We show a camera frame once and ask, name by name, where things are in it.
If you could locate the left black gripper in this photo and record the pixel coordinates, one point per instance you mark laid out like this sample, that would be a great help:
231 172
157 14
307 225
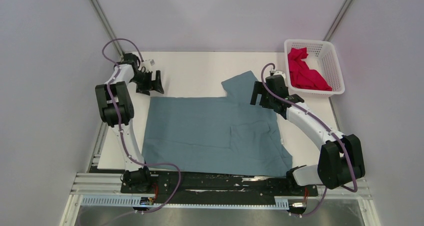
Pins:
156 84

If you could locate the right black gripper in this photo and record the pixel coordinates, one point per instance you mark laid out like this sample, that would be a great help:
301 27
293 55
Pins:
259 89

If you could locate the teal blue t-shirt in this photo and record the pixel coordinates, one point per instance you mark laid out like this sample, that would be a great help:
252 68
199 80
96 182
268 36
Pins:
225 135

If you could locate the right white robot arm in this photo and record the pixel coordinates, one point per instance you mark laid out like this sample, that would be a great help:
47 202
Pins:
340 159

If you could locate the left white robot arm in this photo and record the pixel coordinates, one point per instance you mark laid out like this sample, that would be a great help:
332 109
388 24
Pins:
116 109

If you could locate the red t-shirt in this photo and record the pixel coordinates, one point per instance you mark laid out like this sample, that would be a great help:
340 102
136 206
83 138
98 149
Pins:
301 76

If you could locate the white plastic basket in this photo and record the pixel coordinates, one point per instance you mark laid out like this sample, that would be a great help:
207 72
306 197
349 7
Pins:
323 58

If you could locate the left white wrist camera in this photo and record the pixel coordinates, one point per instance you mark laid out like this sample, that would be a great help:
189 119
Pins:
148 64

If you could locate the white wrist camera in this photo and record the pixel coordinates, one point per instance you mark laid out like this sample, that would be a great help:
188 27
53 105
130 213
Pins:
274 72
148 64

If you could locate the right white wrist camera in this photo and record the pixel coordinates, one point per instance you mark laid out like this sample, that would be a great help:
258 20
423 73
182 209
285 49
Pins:
274 72

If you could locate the left corner metal post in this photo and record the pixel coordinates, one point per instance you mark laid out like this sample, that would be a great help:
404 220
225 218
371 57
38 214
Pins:
103 19

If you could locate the corner metal post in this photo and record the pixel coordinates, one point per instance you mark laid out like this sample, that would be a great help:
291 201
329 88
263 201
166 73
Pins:
103 19
338 19

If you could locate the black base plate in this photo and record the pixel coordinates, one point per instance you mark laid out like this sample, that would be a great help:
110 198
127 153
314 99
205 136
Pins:
212 189

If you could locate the slotted cable duct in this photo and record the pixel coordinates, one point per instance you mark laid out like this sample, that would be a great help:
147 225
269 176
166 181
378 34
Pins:
140 202

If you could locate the right corner metal post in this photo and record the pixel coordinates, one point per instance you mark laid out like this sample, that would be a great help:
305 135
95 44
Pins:
338 19

